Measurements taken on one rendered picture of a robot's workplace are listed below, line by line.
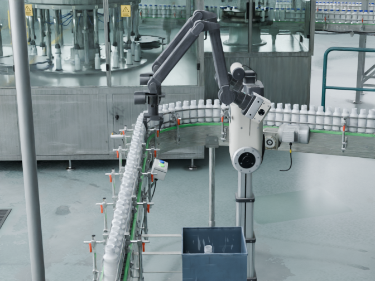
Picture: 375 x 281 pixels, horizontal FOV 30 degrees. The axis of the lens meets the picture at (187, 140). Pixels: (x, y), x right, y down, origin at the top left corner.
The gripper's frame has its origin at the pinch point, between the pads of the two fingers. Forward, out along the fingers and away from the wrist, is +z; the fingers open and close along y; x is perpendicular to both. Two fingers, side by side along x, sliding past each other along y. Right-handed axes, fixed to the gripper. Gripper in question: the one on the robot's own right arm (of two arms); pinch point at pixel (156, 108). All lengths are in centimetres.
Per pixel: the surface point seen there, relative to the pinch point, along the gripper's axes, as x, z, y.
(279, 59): -474, 60, -138
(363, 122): -83, 31, -144
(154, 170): 21.1, 30.6, 0.9
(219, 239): 68, 51, -34
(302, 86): -474, 95, -168
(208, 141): -113, 55, -35
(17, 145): -284, 114, 153
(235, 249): 68, 57, -43
